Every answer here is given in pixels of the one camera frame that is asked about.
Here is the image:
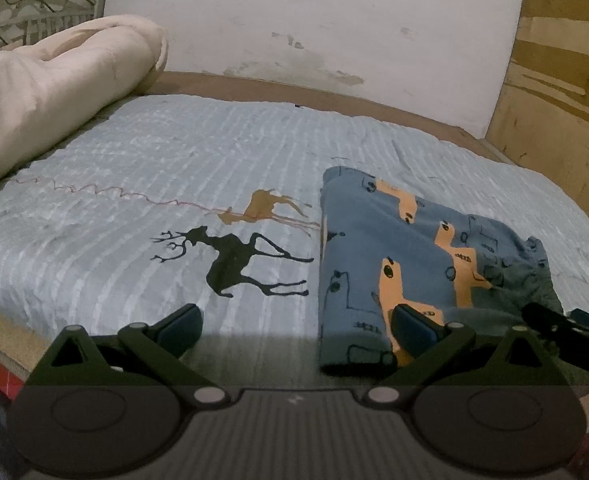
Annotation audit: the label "light blue deer-print blanket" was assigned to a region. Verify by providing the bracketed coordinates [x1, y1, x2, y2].
[0, 94, 589, 386]

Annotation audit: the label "cream rolled comforter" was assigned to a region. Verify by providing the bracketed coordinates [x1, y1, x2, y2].
[0, 15, 169, 200]

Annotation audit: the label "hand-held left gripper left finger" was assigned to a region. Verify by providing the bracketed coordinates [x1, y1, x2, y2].
[28, 304, 230, 407]

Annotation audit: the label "brown mattress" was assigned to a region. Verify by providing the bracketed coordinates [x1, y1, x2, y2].
[0, 71, 520, 378]

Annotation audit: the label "blue orange printed pants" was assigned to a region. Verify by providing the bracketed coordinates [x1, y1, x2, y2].
[318, 166, 565, 377]

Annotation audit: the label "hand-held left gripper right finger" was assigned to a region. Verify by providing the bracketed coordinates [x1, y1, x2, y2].
[368, 304, 571, 406]

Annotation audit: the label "plywood board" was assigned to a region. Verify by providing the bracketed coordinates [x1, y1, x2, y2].
[484, 0, 589, 233]

